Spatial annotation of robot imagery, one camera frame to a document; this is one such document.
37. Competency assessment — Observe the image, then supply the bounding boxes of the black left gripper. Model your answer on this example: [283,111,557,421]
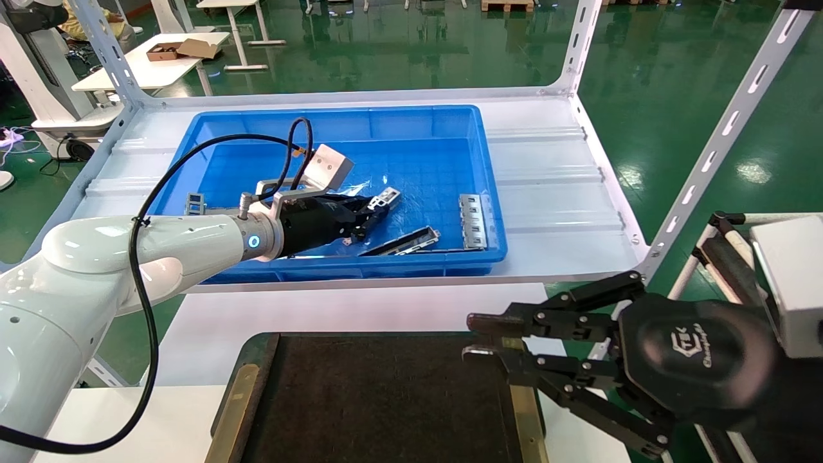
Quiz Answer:
[281,195,390,258]

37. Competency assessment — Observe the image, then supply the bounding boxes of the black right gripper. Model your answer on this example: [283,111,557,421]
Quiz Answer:
[462,270,782,460]

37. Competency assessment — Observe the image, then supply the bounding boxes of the dark hollow metal part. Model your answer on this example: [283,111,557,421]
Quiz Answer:
[358,226,442,258]

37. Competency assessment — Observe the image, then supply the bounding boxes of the silver clip-edged metal part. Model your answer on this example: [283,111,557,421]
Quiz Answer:
[459,194,489,251]

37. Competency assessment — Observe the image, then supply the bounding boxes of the black container tray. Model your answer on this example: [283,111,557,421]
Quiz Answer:
[204,331,547,463]

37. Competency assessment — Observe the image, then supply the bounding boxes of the clear plastic film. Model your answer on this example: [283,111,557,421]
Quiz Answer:
[328,177,386,200]

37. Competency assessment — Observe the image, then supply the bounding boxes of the blue plastic bin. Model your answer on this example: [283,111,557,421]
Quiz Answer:
[147,105,509,285]

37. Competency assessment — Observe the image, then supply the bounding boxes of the white metal shelf rack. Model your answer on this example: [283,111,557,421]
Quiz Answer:
[0,0,823,390]

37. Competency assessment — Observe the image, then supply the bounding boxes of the white narrow table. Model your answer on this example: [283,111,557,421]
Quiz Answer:
[196,0,287,71]

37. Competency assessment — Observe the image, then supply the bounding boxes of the open cardboard box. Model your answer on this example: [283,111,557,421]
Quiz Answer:
[147,39,220,62]

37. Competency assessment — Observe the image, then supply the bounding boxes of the black caster wheel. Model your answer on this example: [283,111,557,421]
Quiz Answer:
[64,137,95,163]

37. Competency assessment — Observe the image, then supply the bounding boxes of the person in yellow clothes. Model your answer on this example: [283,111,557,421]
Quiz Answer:
[61,0,140,53]

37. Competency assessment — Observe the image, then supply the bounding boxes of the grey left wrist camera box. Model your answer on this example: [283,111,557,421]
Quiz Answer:
[302,144,354,194]

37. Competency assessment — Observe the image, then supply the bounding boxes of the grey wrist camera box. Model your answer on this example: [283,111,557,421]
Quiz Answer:
[302,144,354,194]
[751,215,823,359]

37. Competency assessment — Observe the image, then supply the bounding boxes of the white black trolley frame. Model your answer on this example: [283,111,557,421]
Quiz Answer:
[669,211,823,309]

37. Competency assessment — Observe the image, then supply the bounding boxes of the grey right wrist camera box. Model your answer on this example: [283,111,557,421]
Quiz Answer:
[751,215,823,359]

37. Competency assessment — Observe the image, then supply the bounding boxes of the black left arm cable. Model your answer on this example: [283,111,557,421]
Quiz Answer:
[0,117,314,455]

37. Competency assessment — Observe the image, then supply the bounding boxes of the white machine pedestal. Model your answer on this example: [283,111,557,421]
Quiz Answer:
[0,0,124,140]

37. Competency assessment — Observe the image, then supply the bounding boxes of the purple white floor cables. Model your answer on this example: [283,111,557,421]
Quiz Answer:
[0,125,41,155]

